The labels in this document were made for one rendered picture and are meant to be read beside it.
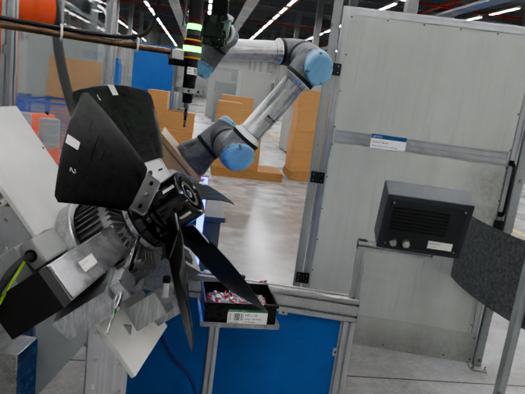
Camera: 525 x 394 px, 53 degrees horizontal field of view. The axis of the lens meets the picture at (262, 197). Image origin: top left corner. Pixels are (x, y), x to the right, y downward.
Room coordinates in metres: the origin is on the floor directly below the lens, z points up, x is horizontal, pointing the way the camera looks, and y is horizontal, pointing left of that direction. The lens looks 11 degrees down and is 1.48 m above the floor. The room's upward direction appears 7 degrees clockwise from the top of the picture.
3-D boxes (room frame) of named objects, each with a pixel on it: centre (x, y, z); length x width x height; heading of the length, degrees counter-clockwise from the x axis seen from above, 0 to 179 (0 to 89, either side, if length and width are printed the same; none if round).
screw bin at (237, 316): (1.49, 0.03, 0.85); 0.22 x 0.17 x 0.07; 102
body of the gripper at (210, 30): (1.61, 0.20, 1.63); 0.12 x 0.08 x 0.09; 176
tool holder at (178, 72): (1.31, 0.22, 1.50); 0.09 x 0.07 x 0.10; 121
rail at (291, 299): (1.67, 0.09, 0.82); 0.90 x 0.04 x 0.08; 86
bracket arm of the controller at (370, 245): (1.63, -0.44, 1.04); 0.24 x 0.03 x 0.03; 86
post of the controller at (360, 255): (1.64, -0.34, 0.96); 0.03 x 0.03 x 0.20; 86
